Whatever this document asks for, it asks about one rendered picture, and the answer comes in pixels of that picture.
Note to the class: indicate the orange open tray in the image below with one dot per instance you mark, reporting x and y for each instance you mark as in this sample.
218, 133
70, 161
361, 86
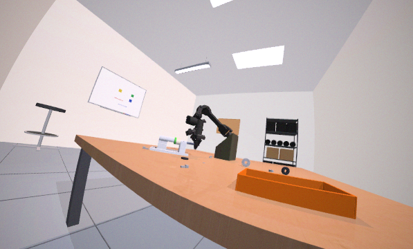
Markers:
305, 193

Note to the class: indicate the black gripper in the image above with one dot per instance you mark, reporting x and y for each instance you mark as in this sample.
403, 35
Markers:
197, 138

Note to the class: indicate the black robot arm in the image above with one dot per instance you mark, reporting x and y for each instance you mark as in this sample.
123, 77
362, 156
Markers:
198, 122

